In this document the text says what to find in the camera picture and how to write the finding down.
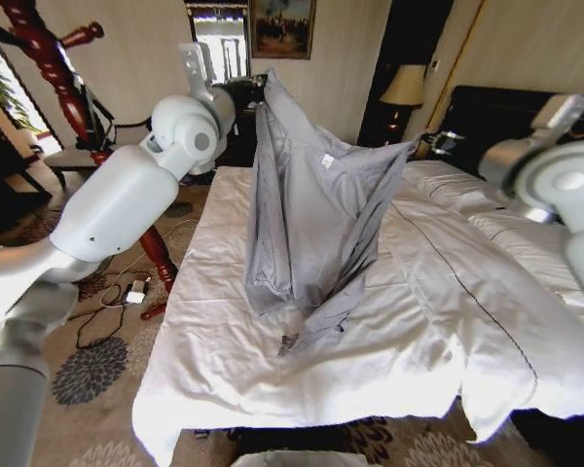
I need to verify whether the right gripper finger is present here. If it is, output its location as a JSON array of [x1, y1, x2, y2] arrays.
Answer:
[[425, 129, 466, 144], [420, 139, 457, 158]]

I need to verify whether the white pillow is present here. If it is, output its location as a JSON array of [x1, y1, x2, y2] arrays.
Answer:
[[466, 206, 584, 317], [402, 159, 500, 216]]

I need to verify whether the white cable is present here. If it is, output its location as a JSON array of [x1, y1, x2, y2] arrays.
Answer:
[[95, 217, 197, 308]]

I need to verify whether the black headboard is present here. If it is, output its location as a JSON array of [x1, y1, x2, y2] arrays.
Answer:
[[437, 85, 584, 182]]

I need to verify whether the red wooden coat stand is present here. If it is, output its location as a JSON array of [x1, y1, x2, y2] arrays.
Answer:
[[0, 0, 179, 322]]

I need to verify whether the white robot front shell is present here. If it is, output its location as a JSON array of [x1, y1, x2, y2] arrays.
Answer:
[[231, 449, 359, 467]]

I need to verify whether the white duvet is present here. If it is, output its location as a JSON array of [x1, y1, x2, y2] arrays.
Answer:
[[132, 162, 584, 467]]

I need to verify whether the dark framed window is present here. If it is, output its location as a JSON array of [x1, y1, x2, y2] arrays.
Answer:
[[184, 1, 252, 83]]

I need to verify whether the dark wooden cabinet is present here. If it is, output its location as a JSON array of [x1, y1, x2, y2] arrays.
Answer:
[[0, 104, 55, 237]]

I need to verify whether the framed painting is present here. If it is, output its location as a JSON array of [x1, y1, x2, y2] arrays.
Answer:
[[248, 0, 318, 61]]

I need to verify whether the green potted plant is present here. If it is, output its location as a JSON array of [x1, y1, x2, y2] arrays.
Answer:
[[0, 47, 41, 133]]

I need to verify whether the wooden chair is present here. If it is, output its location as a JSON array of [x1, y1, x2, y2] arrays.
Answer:
[[42, 116, 153, 192]]

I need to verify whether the black cable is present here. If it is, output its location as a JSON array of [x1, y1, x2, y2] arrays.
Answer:
[[74, 269, 130, 350]]

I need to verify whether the grey garment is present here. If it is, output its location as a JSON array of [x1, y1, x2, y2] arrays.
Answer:
[[243, 67, 422, 357]]

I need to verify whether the table lamp with beige shade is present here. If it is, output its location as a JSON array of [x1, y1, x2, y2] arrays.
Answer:
[[378, 63, 427, 133]]

